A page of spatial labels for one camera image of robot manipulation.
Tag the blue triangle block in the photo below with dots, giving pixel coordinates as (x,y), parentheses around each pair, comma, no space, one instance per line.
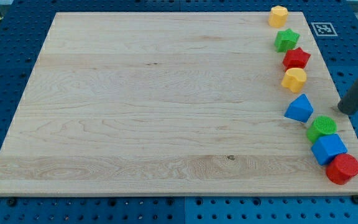
(300,109)

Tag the large wooden board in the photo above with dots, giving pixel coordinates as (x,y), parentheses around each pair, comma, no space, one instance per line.
(164,104)

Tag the yellow heart block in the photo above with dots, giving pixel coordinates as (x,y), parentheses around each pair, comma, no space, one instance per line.
(294,79)

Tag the red star block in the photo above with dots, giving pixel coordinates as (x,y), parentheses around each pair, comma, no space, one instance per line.
(296,58)

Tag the green star block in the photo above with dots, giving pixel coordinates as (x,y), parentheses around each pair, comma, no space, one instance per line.
(286,40)

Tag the green cylinder block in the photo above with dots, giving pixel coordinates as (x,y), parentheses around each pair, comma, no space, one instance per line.
(321,126)

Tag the blue cube block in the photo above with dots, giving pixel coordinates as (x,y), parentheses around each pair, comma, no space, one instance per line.
(326,148)

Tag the white fiducial marker tag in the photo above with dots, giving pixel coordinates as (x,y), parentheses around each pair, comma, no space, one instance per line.
(324,29)

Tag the red cylinder block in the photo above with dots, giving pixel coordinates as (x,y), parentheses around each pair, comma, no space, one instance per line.
(342,169)

